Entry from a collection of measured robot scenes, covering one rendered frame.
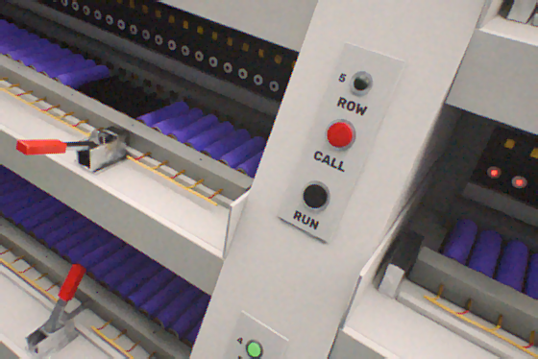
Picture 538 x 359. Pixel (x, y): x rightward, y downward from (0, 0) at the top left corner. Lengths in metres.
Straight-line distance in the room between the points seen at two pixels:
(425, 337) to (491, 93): 0.16
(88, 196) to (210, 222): 0.12
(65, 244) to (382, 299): 0.39
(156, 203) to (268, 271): 0.12
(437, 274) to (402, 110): 0.13
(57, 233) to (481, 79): 0.50
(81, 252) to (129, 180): 0.20
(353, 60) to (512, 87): 0.09
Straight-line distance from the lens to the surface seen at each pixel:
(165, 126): 0.46
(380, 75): 0.29
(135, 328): 0.51
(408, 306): 0.36
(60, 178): 0.45
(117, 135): 0.43
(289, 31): 0.33
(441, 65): 0.29
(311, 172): 0.30
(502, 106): 0.30
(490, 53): 0.29
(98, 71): 0.58
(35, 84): 0.54
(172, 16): 0.56
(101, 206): 0.42
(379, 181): 0.29
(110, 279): 0.56
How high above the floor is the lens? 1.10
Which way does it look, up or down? 14 degrees down
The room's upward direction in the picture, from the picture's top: 20 degrees clockwise
